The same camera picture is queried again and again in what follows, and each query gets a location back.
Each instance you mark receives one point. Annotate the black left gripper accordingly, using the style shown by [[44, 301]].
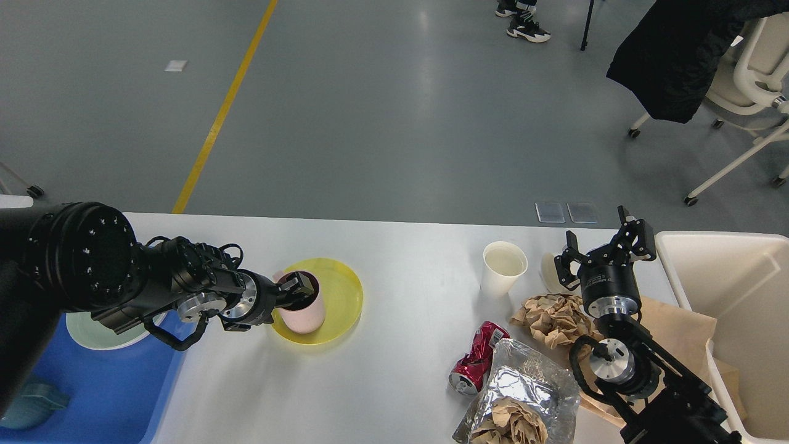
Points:
[[256, 304]]

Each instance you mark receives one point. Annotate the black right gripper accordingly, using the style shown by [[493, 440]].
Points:
[[608, 283]]

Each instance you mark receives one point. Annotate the pink ribbed mug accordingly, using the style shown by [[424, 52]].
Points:
[[307, 315]]

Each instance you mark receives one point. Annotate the yellow plastic plate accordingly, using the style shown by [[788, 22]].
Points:
[[343, 296]]

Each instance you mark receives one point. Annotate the teal mug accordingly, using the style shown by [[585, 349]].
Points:
[[34, 405]]

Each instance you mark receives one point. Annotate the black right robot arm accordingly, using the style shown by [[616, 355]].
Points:
[[660, 399]]

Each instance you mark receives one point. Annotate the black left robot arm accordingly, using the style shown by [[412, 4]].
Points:
[[85, 258]]

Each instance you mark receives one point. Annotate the crumpled brown paper ball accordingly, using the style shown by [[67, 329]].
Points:
[[556, 320]]

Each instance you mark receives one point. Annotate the white paper cup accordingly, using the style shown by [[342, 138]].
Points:
[[503, 264]]

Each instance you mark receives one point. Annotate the flat brown paper bag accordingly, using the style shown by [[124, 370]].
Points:
[[688, 337]]

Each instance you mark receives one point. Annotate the white plastic bin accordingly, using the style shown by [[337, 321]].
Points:
[[740, 280]]

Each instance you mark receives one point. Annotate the silver foil bag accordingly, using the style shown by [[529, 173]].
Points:
[[526, 375]]

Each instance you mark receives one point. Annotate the crushed red soda can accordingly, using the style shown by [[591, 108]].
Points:
[[468, 374]]

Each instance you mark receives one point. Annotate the crumpled brown paper in bag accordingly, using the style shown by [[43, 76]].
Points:
[[510, 421]]

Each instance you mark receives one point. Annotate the black jacket on chair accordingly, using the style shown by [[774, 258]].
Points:
[[671, 57]]

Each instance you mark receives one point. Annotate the blue plastic tray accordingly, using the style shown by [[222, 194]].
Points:
[[114, 396]]

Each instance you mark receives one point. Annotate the black tripod leg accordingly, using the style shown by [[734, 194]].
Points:
[[587, 24]]

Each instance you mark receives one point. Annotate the light green plate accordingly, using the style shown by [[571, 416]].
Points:
[[93, 335]]

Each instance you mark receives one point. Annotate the white office chair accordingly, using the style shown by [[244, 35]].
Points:
[[749, 90]]

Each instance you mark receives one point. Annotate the person in black clothes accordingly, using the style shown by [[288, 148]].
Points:
[[523, 23]]

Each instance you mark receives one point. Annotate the white side table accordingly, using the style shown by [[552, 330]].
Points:
[[7, 202]]

